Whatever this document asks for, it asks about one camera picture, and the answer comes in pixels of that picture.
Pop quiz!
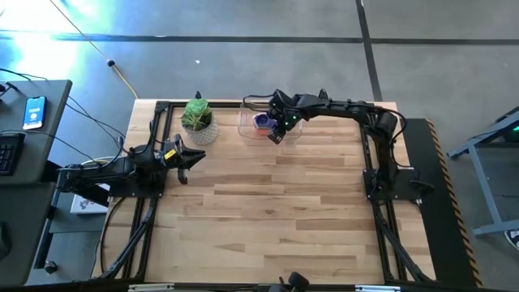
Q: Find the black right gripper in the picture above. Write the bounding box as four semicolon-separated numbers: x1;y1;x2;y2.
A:
268;89;304;145

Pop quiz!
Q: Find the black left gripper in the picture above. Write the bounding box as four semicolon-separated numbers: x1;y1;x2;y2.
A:
160;133;207;186

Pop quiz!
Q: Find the purple measuring cup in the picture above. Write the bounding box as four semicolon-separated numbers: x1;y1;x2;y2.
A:
252;113;273;130

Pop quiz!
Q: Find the clear plastic basket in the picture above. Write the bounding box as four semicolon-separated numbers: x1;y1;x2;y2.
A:
238;100;304;148

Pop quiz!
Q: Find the succulent in patterned grey pot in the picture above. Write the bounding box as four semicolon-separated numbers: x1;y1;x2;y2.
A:
180;98;219;146

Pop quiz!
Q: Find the white printed board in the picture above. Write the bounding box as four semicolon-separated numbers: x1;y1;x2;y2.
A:
70;193;109;215

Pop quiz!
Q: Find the smartphone with blue screen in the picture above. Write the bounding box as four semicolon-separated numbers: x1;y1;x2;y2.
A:
22;95;48;131

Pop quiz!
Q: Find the grey desk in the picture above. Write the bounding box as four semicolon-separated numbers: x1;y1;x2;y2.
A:
0;79;73;287

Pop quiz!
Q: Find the black keyboard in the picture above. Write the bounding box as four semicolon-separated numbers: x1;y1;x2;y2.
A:
0;132;26;177

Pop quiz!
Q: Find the black mat with hazard stripe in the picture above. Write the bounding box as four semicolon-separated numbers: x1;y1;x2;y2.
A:
399;118;484;290

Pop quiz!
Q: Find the grey metal stand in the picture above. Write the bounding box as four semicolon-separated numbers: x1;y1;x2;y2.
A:
445;105;519;239

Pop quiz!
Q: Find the black device with green light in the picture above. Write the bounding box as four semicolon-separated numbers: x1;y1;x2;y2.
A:
502;121;519;144

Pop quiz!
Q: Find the person's shoe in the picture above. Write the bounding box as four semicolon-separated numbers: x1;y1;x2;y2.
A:
504;229;519;251

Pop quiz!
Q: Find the yellow floor cable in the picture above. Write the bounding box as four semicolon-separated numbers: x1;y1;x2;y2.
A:
48;0;139;100

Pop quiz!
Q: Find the silver metal bracket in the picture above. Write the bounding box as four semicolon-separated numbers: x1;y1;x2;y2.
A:
354;285;402;292
128;283;175;292

